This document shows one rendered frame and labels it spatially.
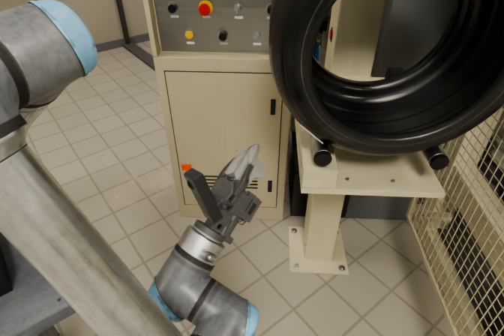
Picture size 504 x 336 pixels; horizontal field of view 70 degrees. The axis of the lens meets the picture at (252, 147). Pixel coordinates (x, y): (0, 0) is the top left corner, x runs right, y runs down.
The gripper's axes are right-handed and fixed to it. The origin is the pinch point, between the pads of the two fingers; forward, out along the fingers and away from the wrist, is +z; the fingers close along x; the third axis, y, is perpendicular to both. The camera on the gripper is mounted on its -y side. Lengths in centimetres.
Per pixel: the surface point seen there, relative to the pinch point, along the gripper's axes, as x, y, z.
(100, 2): -341, -17, 88
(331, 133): 4.5, 13.6, 13.0
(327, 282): -40, 100, -20
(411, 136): 14.9, 25.6, 21.5
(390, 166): 2.0, 41.8, 19.4
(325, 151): 0.8, 18.5, 10.3
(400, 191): 9.3, 40.1, 12.8
